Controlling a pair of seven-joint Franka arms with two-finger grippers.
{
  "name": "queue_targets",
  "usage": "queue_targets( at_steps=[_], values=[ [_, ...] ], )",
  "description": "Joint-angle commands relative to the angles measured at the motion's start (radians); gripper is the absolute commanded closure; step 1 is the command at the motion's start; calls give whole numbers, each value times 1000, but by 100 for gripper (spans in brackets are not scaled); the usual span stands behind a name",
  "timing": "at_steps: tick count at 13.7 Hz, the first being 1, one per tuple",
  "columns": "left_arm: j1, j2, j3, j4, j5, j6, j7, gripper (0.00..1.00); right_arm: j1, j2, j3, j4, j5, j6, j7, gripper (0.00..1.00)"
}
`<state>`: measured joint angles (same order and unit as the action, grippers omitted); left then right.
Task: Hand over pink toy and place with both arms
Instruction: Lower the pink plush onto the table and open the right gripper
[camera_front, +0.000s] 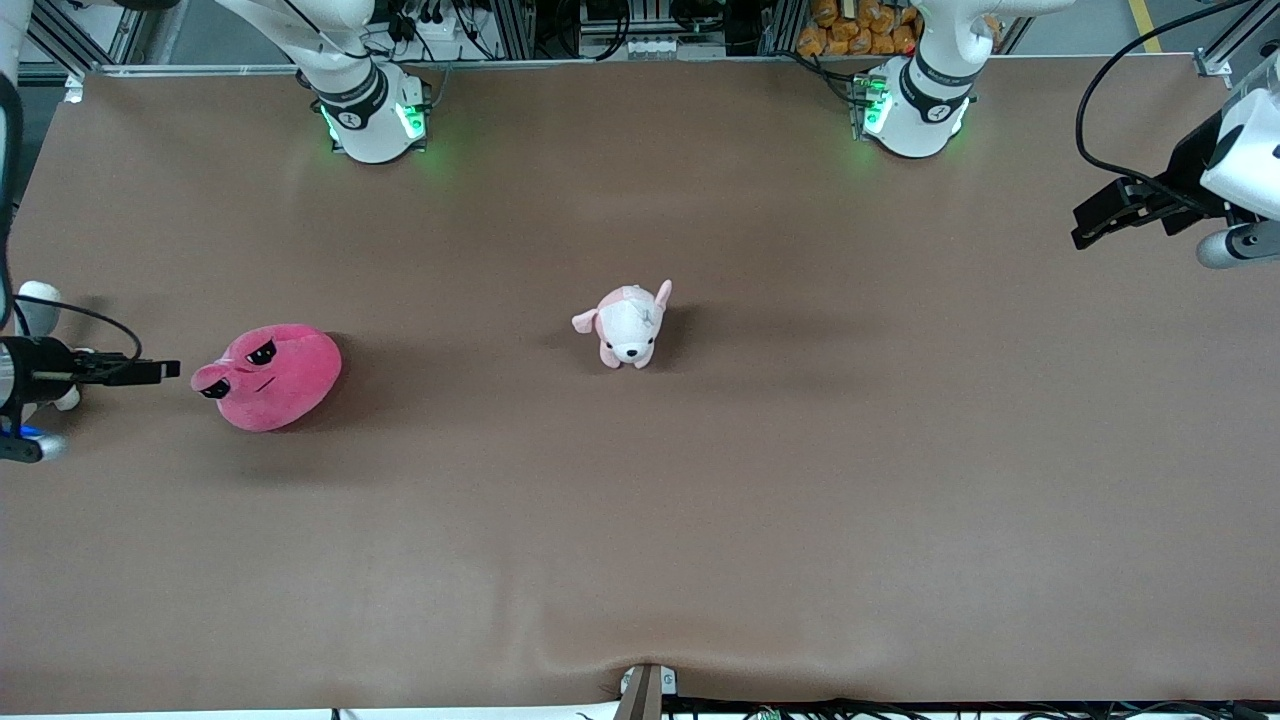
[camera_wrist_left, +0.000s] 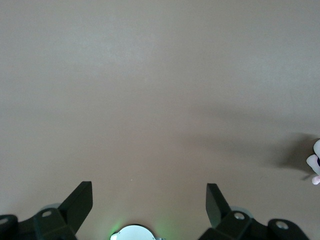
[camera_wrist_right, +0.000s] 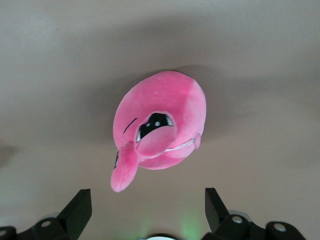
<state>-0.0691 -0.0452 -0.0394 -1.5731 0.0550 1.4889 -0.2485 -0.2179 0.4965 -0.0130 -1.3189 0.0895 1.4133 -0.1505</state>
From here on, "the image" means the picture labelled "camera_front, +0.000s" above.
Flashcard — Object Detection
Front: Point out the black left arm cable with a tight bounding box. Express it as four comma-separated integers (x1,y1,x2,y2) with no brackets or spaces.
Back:
1076,0,1263,217

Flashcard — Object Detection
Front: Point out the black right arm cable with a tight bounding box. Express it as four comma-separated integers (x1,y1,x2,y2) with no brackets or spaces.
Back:
0,75,144,362

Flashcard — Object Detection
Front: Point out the orange plush pile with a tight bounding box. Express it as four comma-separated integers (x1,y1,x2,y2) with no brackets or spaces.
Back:
796,0,1002,59

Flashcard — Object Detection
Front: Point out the pink round plush toy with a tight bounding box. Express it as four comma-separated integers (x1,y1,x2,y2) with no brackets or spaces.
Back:
190,323,343,433

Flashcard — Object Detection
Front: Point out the pale pink puppy plush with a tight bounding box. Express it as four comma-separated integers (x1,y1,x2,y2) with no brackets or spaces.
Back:
571,279,674,370

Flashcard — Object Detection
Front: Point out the aluminium frame post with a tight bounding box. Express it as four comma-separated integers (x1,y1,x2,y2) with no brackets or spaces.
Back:
489,0,537,62

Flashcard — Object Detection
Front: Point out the grey white husky plush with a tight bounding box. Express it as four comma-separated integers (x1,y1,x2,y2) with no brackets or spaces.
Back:
14,281,84,414

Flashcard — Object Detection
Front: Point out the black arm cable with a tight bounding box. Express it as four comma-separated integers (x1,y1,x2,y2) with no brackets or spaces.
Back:
0,75,144,362
1076,0,1263,217

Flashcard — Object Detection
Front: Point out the white power strip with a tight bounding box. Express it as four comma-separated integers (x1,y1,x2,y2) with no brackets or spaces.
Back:
394,8,464,63

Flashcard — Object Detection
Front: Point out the metal table edge clamp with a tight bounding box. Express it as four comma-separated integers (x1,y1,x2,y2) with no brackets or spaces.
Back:
614,662,680,720

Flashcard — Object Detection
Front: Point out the brown table cover mat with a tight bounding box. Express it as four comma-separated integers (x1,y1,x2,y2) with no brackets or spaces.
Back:
0,55,1280,714

